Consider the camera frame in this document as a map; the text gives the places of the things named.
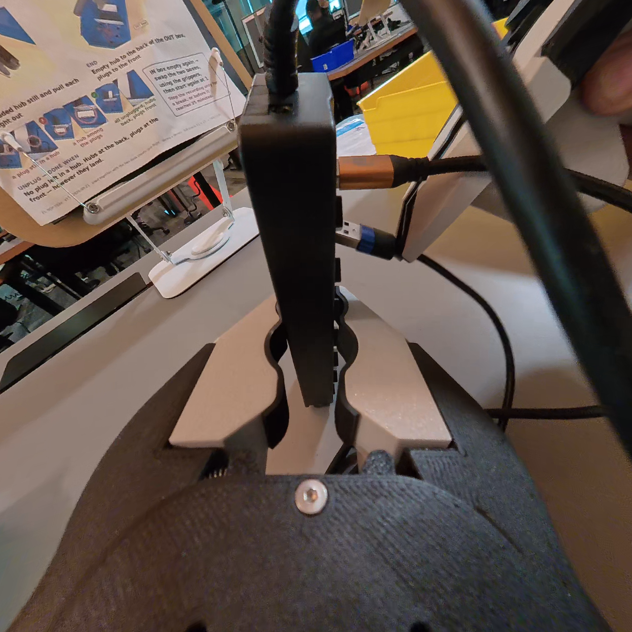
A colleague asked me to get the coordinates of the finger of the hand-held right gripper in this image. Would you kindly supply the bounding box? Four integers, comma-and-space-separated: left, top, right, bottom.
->
429, 30, 632, 186
401, 170, 497, 263

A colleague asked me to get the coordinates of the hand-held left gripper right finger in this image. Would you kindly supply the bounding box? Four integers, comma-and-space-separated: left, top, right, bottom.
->
335, 290, 453, 469

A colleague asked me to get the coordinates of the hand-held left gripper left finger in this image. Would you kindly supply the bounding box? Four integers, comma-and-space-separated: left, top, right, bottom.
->
169, 301, 290, 476

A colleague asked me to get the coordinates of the blue-plug black cable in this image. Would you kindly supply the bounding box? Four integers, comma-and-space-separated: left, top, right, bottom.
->
336, 220, 516, 430

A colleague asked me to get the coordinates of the orange-plug black braided cable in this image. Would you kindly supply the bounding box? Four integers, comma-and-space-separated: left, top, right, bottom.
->
337, 154, 632, 214

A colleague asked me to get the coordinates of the thick black hub cable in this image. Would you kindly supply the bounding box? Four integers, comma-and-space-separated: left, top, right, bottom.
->
261, 0, 632, 462

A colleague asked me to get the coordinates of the black USB hub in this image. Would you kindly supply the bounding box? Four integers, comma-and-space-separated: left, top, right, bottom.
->
238, 73, 344, 408

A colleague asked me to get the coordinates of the grey desk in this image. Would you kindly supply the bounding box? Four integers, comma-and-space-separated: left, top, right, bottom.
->
0, 185, 632, 632

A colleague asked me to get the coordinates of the black flat desk panel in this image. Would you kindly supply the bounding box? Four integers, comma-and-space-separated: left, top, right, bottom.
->
0, 272, 147, 393

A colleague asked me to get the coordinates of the person's right hand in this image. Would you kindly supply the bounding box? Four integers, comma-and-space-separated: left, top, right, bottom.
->
579, 37, 632, 117

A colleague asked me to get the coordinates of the yellow plastic bin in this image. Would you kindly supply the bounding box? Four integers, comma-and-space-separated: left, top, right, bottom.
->
356, 17, 509, 160

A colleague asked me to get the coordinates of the blue white printed paper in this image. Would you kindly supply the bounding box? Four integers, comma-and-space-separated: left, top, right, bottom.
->
335, 115, 377, 156

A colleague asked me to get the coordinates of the wooden edged table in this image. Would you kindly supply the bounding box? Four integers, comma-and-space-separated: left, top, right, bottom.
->
323, 22, 420, 99

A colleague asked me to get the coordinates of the blue plastic bin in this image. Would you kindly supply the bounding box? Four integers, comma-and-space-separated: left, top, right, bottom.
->
311, 39, 356, 74

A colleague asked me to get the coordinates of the small wooden stand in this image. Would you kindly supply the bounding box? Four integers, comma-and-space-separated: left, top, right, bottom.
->
358, 0, 396, 40

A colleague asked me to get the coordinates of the printed instruction sheet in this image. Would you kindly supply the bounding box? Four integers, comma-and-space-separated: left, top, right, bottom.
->
0, 0, 248, 227

